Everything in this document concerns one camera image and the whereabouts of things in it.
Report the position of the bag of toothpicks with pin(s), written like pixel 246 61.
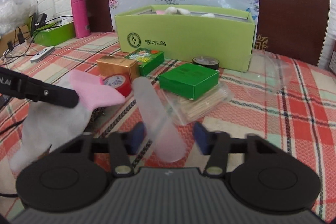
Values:
pixel 202 106

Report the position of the clear plastic cup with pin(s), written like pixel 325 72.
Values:
pixel 273 74

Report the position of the light green cardboard box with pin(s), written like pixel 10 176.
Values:
pixel 197 40

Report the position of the brown cardboard box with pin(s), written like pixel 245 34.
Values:
pixel 332 56

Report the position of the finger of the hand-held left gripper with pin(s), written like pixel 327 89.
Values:
pixel 57 95

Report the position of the white plastic bag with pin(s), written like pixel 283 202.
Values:
pixel 13 14

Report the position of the black power adapter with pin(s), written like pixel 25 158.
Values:
pixel 40 19

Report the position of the gold box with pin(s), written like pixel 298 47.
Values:
pixel 115 65

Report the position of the small green printed box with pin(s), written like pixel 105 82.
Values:
pixel 149 62

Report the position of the red tape roll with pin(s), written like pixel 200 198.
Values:
pixel 123 87

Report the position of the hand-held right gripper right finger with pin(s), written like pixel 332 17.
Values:
pixel 202 138

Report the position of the black tape roll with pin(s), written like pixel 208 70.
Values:
pixel 206 62

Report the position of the plaid tablecloth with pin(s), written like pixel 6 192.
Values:
pixel 275 121

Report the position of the white and pink sock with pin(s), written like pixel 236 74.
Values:
pixel 52 121

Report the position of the pink thermos bottle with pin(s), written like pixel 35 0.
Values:
pixel 80 16

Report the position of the white flat device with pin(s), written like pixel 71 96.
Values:
pixel 42 54

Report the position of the small green tray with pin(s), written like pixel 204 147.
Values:
pixel 55 35

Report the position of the translucent plastic tube case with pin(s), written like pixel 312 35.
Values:
pixel 157 113

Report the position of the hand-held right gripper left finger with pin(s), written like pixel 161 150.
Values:
pixel 135 138

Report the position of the brown wooden headboard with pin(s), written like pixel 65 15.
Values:
pixel 288 16

